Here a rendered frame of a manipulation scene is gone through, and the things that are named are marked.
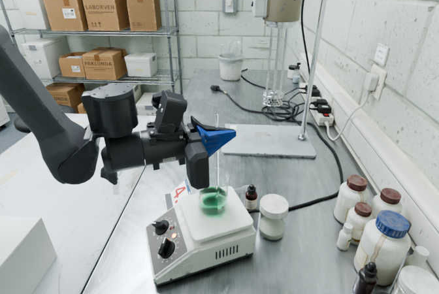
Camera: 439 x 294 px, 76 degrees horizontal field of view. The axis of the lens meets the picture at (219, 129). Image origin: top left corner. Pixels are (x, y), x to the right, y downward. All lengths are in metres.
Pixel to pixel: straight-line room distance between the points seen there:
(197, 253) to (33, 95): 0.36
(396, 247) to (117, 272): 0.50
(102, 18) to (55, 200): 2.14
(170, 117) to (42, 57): 2.71
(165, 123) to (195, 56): 2.57
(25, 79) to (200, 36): 2.59
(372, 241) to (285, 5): 0.57
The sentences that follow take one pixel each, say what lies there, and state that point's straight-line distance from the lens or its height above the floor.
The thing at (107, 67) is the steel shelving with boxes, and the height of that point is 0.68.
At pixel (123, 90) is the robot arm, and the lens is 0.41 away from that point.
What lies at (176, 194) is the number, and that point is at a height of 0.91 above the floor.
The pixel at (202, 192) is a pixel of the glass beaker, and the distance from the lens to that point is 0.52.
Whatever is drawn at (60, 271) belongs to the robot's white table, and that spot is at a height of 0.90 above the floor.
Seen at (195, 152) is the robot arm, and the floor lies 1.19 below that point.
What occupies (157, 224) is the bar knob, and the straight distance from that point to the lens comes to 0.60.
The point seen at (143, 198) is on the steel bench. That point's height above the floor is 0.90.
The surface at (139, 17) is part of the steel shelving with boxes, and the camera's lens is 2.66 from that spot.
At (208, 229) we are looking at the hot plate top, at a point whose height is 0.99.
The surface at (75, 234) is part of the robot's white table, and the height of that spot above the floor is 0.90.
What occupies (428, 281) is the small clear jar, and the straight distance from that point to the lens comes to 0.61.
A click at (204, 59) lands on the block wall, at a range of 2.97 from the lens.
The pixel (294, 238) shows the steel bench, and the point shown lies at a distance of 0.67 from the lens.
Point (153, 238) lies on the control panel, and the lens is 0.61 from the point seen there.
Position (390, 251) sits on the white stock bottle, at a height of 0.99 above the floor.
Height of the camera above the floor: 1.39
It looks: 28 degrees down
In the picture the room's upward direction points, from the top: straight up
